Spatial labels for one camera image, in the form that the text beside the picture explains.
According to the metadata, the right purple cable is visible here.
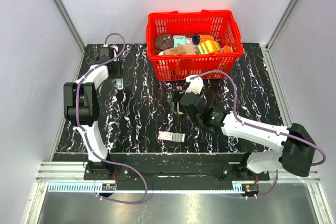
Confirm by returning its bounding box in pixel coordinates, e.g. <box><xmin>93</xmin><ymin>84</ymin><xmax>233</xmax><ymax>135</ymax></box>
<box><xmin>193</xmin><ymin>70</ymin><xmax>327</xmax><ymax>199</ymax></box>

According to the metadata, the orange bottle blue cap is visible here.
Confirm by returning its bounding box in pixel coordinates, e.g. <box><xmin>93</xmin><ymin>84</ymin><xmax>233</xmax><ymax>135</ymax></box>
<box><xmin>192</xmin><ymin>34</ymin><xmax>215</xmax><ymax>45</ymax></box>

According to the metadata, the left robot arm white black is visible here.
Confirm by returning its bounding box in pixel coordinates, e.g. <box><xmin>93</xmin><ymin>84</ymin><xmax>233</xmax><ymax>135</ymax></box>
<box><xmin>63</xmin><ymin>45</ymin><xmax>124</xmax><ymax>180</ymax></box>

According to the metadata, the brown round item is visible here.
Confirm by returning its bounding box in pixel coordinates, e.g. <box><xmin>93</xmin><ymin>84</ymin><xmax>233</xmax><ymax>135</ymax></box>
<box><xmin>154</xmin><ymin>34</ymin><xmax>174</xmax><ymax>51</ymax></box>

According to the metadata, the red plastic basket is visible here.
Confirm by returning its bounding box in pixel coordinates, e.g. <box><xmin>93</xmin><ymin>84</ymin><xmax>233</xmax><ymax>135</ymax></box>
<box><xmin>146</xmin><ymin>10</ymin><xmax>244</xmax><ymax>81</ymax></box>

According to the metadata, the teal small box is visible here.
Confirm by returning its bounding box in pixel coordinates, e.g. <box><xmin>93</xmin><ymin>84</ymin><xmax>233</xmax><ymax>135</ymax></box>
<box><xmin>173</xmin><ymin>35</ymin><xmax>186</xmax><ymax>47</ymax></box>

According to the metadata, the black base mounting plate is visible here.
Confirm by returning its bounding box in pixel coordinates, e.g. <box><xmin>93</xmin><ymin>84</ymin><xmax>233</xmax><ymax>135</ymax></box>
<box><xmin>83</xmin><ymin>153</ymin><xmax>270</xmax><ymax>181</ymax></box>

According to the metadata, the yellow green striped package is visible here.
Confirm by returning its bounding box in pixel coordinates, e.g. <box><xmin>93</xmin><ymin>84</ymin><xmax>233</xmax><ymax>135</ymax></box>
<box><xmin>197</xmin><ymin>40</ymin><xmax>221</xmax><ymax>54</ymax></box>

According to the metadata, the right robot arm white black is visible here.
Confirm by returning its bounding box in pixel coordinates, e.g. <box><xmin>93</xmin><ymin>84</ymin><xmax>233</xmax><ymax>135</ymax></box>
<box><xmin>172</xmin><ymin>76</ymin><xmax>316</xmax><ymax>180</ymax></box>

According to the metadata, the brown cardboard box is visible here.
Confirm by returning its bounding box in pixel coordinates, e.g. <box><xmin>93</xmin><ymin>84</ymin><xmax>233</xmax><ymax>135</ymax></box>
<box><xmin>159</xmin><ymin>44</ymin><xmax>195</xmax><ymax>55</ymax></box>

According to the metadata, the light blue stapler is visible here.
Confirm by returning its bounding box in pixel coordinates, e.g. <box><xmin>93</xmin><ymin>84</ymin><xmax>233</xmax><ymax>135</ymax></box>
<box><xmin>116</xmin><ymin>78</ymin><xmax>124</xmax><ymax>90</ymax></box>

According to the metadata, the red white staple box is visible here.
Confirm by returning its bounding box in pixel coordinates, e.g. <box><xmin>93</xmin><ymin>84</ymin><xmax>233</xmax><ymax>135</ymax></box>
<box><xmin>157</xmin><ymin>131</ymin><xmax>185</xmax><ymax>143</ymax></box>

